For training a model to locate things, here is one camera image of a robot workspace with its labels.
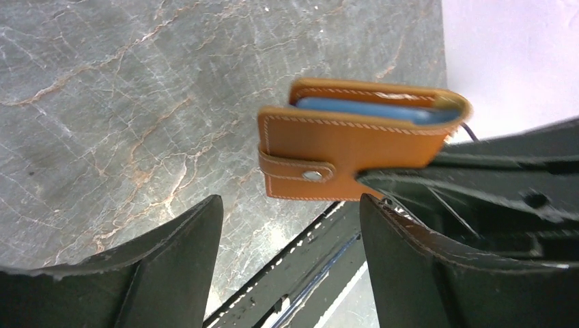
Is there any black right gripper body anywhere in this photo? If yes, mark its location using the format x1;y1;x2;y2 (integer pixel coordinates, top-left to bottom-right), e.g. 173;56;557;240
434;199;578;268

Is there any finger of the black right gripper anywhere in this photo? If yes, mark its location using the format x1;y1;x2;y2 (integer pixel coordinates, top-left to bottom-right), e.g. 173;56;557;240
440;117;578;169
357;168;578;222

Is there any brown leather card holder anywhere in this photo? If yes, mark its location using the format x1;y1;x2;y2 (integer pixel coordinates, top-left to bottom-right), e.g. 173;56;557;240
257;78;472;201

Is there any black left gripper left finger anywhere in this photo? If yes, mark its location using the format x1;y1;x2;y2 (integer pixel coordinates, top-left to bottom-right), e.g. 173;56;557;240
1;195;223;327

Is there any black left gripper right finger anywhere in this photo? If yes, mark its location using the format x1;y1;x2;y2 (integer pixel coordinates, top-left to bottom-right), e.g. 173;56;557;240
360;194;578;327

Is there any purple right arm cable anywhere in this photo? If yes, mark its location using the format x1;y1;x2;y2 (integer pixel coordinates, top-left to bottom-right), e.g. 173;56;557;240
460;122;479;142

